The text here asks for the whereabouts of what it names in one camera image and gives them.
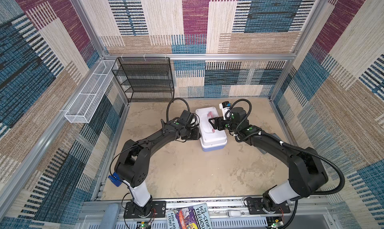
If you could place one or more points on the black wire mesh shelf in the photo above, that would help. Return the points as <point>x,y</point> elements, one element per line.
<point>145,79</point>

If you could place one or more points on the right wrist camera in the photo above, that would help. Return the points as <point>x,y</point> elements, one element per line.
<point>226,108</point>

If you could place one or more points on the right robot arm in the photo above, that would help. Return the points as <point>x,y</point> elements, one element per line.
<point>306,167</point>

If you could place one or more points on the white wire mesh basket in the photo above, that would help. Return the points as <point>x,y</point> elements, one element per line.
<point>87,101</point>

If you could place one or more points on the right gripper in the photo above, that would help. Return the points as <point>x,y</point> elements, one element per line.
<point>218,121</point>

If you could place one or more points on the colourful treehouse book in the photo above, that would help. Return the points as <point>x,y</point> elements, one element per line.
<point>193,217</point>

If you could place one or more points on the white and blue toolbox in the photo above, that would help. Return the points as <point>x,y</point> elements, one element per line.
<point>210,140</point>

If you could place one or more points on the blue tape dispenser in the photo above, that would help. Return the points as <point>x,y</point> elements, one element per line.
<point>115,179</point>

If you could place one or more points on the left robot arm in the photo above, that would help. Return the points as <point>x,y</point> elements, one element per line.
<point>133,162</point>

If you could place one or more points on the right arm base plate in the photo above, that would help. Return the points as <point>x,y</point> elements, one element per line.
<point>261,206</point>

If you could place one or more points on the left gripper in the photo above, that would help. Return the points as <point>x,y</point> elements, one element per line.
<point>195,136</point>

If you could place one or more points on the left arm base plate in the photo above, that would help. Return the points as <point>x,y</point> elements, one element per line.
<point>156,209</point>

